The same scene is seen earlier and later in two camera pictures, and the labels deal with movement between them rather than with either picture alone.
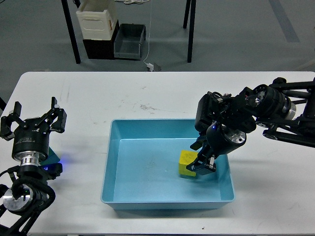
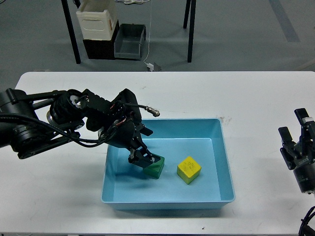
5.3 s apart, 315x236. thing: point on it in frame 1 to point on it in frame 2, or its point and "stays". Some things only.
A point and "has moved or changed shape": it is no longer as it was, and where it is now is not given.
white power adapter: (150, 66) stays
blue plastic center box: (141, 170) stays
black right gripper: (219, 139) to (302, 153)
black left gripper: (30, 138) to (121, 133)
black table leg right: (191, 26) stays
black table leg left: (68, 17) stays
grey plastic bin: (128, 41) stays
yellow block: (186, 157) has moved or changed shape
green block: (52, 158) to (154, 170)
